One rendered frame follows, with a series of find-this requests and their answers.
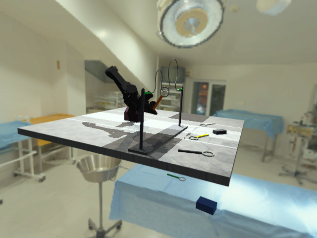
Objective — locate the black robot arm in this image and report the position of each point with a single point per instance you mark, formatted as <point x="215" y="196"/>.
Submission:
<point x="129" y="91"/>

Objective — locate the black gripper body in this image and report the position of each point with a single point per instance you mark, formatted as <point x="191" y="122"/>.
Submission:
<point x="138" y="103"/>

